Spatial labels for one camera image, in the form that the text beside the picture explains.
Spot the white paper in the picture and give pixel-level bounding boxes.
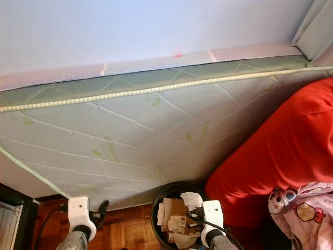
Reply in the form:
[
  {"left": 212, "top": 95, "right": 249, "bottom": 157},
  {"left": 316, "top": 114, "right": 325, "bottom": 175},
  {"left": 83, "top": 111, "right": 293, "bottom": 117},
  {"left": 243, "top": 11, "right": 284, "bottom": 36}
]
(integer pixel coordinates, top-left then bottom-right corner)
[{"left": 181, "top": 192, "right": 204, "bottom": 211}]

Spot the brown cardboard piece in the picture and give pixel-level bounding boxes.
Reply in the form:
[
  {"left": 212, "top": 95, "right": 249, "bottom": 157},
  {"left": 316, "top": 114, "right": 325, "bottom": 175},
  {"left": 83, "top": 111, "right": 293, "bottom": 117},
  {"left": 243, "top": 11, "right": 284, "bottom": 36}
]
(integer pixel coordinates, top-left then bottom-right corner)
[{"left": 157, "top": 197, "right": 193, "bottom": 243}]

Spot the torn white paper scrap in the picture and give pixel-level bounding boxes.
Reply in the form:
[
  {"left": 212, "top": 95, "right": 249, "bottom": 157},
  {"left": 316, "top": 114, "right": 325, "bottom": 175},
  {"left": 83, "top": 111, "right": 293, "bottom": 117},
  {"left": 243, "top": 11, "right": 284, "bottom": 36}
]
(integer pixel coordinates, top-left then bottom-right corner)
[{"left": 166, "top": 216, "right": 201, "bottom": 249}]

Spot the black round waste bin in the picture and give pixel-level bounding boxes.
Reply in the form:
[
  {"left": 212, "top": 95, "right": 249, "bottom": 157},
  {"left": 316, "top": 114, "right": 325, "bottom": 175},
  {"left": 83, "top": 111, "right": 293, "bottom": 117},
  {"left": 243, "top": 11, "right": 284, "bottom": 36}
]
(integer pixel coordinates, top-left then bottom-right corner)
[{"left": 151, "top": 181, "right": 214, "bottom": 250}]

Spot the black cabinet with white door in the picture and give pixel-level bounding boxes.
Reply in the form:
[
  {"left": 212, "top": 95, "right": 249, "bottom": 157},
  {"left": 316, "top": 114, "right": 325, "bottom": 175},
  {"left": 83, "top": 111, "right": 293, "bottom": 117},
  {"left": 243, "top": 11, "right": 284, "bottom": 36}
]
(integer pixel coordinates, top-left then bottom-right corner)
[{"left": 0, "top": 184, "right": 40, "bottom": 250}]

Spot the red fabric cushion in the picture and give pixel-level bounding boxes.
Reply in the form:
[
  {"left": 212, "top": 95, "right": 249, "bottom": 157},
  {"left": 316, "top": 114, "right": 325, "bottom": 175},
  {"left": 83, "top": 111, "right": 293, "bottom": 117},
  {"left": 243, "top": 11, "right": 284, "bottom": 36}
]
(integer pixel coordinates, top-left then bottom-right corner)
[{"left": 204, "top": 77, "right": 333, "bottom": 230}]

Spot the pink cartoon print blanket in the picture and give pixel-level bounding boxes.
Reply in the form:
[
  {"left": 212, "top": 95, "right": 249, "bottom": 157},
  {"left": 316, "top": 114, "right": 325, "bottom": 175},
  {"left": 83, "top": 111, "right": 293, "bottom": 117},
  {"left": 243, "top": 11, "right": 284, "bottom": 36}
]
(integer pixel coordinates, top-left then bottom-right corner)
[{"left": 268, "top": 182, "right": 333, "bottom": 250}]

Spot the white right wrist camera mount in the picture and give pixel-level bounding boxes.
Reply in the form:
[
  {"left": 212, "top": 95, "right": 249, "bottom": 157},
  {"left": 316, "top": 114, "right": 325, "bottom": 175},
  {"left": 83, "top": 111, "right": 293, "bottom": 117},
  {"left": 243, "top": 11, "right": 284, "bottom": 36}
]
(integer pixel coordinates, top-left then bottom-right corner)
[{"left": 200, "top": 200, "right": 225, "bottom": 245}]

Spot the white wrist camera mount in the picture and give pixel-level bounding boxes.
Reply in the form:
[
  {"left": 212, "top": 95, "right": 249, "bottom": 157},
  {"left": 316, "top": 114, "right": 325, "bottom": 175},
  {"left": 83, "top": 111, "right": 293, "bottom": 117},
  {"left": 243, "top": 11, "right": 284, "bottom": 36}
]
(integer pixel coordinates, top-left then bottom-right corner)
[
  {"left": 68, "top": 196, "right": 97, "bottom": 241},
  {"left": 200, "top": 200, "right": 225, "bottom": 245}
]

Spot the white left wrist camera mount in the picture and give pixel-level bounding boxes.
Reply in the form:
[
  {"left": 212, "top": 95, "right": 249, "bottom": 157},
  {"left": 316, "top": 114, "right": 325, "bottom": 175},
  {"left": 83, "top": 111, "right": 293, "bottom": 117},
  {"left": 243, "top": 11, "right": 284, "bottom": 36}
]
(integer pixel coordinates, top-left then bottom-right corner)
[{"left": 68, "top": 196, "right": 97, "bottom": 241}]

